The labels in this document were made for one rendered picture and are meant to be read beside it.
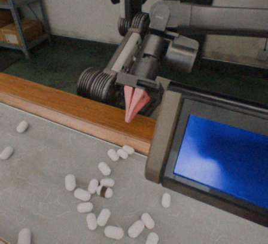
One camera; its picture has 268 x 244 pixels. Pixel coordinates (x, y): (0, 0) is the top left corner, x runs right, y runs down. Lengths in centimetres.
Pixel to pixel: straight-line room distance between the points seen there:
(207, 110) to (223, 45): 226
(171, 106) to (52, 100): 62
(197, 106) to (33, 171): 50
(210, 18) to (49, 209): 53
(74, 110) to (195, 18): 41
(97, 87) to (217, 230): 52
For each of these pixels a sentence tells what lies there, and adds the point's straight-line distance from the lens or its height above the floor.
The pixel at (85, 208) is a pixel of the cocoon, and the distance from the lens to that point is 51.
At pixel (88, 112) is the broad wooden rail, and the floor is 76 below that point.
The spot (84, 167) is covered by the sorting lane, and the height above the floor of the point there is 74.
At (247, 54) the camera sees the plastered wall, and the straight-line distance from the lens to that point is 246.
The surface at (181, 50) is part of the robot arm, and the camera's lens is 53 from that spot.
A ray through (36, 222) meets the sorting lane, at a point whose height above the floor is 74.
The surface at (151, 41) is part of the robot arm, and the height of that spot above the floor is 99.
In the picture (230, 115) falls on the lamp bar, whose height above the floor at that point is 111.
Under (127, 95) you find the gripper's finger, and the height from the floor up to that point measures 90.
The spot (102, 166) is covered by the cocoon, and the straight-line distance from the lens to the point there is 56.
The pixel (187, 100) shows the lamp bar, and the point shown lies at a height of 111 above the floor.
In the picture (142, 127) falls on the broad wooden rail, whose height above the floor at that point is 76.
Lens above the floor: 120
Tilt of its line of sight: 40 degrees down
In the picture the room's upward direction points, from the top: straight up
